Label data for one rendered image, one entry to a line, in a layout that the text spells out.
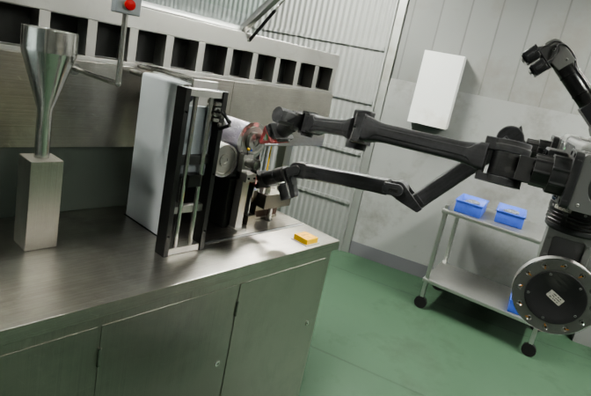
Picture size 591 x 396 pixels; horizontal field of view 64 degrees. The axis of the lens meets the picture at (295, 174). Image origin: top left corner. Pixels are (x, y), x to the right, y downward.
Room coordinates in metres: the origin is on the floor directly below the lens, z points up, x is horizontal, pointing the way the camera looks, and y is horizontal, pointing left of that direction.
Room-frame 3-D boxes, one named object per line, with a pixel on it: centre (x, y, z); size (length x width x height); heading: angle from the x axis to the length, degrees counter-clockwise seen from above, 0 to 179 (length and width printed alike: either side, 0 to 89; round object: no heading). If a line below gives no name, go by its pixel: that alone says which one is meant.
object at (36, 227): (1.30, 0.73, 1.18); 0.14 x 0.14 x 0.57
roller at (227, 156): (1.78, 0.36, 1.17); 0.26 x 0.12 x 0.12; 51
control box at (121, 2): (1.39, 0.56, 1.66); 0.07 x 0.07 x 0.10; 38
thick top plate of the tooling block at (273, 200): (2.04, 0.20, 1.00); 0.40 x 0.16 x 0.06; 51
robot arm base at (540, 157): (1.01, -0.54, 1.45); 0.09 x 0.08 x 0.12; 158
